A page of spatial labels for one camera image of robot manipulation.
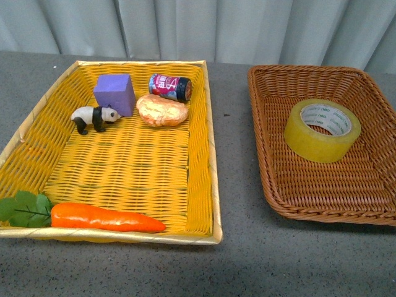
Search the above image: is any yellow packing tape roll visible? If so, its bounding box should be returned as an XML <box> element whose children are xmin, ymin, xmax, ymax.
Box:
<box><xmin>284</xmin><ymin>99</ymin><xmax>361</xmax><ymax>163</ymax></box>

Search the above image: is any yellow wicker basket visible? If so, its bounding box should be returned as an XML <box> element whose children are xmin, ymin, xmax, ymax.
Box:
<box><xmin>1</xmin><ymin>61</ymin><xmax>223</xmax><ymax>245</ymax></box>

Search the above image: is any brown wicker basket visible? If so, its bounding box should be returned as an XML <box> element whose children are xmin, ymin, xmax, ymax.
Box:
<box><xmin>247</xmin><ymin>65</ymin><xmax>395</xmax><ymax>226</ymax></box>

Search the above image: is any golden bread roll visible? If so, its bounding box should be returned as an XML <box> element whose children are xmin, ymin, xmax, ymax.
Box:
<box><xmin>136</xmin><ymin>94</ymin><xmax>189</xmax><ymax>127</ymax></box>

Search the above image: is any small red drink can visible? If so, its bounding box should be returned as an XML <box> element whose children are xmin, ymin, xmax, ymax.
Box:
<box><xmin>148</xmin><ymin>74</ymin><xmax>192</xmax><ymax>102</ymax></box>

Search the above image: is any purple foam block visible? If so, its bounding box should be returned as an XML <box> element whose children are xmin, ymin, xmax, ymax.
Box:
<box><xmin>93</xmin><ymin>74</ymin><xmax>136</xmax><ymax>117</ymax></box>

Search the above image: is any toy panda figurine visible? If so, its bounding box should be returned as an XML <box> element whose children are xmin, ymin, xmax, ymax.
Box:
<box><xmin>71</xmin><ymin>105</ymin><xmax>121</xmax><ymax>135</ymax></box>

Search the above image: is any orange plastic carrot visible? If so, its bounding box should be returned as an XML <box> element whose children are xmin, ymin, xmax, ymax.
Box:
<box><xmin>1</xmin><ymin>191</ymin><xmax>166</xmax><ymax>233</ymax></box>

